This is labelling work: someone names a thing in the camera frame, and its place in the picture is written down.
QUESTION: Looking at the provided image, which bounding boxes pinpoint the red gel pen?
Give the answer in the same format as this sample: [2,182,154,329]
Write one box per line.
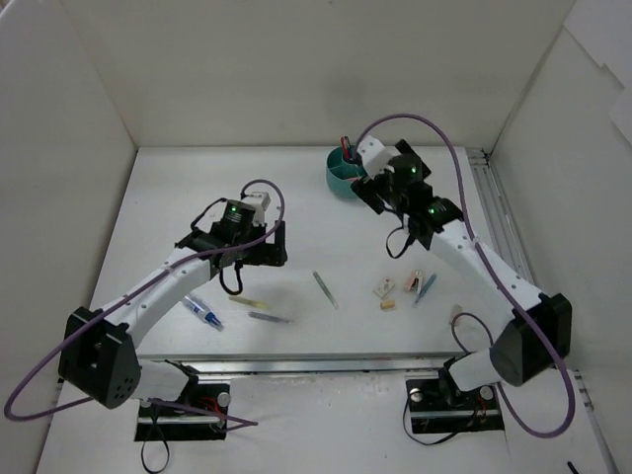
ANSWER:
[340,136,351,163]

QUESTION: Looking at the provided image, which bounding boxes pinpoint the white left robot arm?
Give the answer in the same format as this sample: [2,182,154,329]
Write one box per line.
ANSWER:
[58,192,287,415]

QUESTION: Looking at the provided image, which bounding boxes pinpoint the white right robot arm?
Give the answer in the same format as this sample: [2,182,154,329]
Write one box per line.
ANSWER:
[352,145,572,407]

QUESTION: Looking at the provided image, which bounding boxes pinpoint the teal round compartment organizer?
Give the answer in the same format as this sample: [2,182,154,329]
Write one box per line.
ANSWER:
[325,146,366,200]

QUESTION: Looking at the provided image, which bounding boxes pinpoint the yellow transparent pen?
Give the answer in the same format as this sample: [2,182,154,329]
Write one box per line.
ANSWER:
[228,295,270,310]

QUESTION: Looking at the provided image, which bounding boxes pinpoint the green grey transparent pen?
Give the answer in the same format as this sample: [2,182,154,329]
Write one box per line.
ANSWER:
[312,271,340,309]

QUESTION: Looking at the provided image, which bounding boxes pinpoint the white blue correction tape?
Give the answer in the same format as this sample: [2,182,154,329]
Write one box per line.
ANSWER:
[182,294,224,331]

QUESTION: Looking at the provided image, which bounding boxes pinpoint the light blue pen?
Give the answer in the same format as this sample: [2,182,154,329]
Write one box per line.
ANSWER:
[413,274,436,307]

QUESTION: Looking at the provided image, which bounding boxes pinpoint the white boxed eraser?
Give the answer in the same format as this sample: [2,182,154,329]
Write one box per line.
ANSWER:
[373,277,396,300]

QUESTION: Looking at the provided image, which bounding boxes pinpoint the small tan eraser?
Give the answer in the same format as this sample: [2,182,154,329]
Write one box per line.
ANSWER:
[380,300,396,311]

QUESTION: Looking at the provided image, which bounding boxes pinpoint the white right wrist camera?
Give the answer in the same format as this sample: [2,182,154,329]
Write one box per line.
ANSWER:
[355,135,394,178]

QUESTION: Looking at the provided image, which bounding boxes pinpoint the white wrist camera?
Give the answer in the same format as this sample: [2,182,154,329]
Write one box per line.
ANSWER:
[241,192,272,226]
[355,135,394,178]

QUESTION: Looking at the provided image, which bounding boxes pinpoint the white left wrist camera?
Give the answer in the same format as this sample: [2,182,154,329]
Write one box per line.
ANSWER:
[241,192,272,226]

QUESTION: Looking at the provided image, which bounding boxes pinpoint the aluminium front rail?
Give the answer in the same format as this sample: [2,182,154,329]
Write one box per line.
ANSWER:
[140,352,458,377]

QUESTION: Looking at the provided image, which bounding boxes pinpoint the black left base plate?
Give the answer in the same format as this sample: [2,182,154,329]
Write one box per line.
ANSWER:
[134,383,231,442]

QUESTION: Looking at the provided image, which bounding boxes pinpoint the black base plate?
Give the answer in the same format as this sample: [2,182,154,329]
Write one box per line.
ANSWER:
[404,378,505,439]
[134,383,231,442]

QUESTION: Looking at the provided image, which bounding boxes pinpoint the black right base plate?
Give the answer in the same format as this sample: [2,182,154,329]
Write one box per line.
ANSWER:
[404,378,505,439]

